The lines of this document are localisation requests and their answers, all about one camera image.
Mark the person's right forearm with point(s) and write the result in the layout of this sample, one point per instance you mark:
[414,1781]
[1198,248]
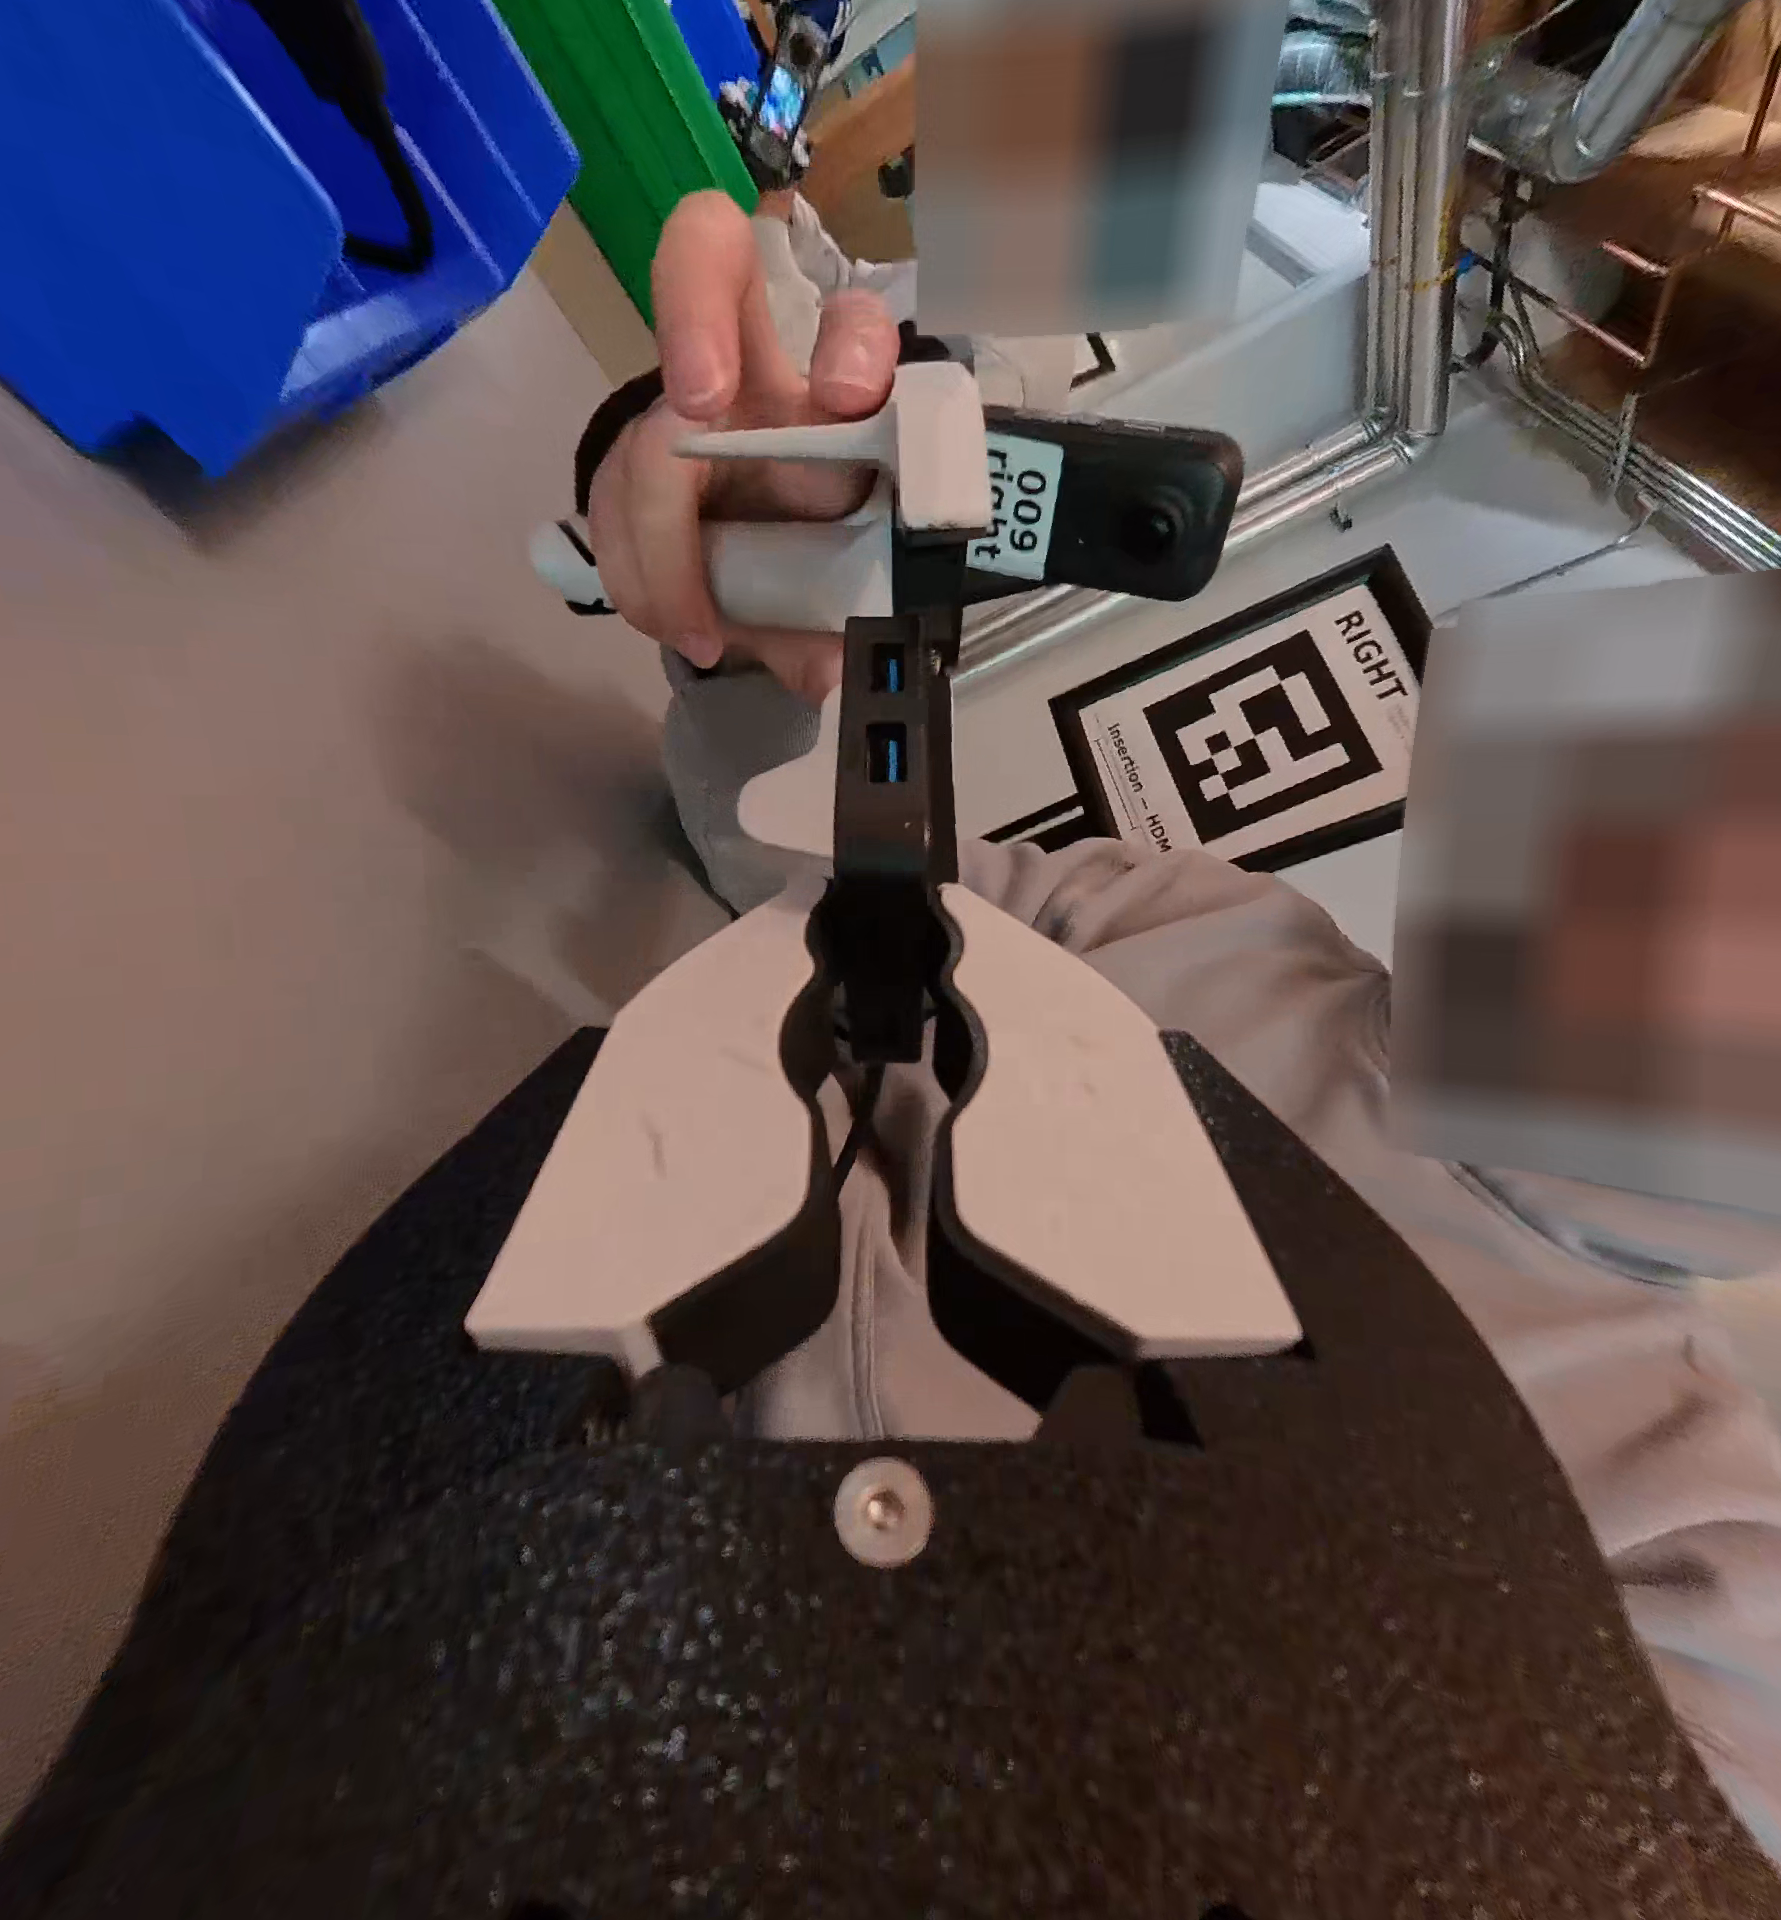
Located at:
[727,734]

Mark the copper pipe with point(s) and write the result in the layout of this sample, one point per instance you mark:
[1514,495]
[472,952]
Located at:
[1686,240]

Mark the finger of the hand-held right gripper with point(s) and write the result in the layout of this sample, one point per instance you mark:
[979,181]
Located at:
[793,803]

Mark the black white tag placard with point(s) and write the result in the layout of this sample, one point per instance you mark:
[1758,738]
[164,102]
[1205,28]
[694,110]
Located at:
[1267,734]

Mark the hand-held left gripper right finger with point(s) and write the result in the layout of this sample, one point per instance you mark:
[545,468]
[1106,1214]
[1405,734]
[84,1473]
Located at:
[1100,1170]

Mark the silver vertical pipe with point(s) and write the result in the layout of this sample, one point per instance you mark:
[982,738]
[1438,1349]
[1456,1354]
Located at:
[1415,223]

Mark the silver flexible duct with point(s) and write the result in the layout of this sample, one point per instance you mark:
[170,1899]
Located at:
[1625,76]

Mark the blue plastic bin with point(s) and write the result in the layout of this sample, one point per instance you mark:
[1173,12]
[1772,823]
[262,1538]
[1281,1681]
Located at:
[156,223]

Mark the person's right hand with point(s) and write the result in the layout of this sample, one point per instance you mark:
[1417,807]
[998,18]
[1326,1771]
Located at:
[709,316]

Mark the green plastic bin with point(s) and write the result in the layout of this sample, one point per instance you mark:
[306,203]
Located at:
[621,136]

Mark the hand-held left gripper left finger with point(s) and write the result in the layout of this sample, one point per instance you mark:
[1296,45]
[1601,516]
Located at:
[665,1139]

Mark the black square usb hub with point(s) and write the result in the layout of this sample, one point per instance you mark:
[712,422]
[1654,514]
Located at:
[891,839]

